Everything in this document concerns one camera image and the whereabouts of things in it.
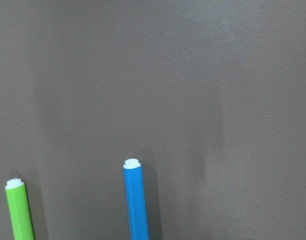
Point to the blue marker pen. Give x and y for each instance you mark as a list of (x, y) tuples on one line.
[(135, 199)]

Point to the green marker pen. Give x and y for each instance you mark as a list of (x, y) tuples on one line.
[(19, 209)]

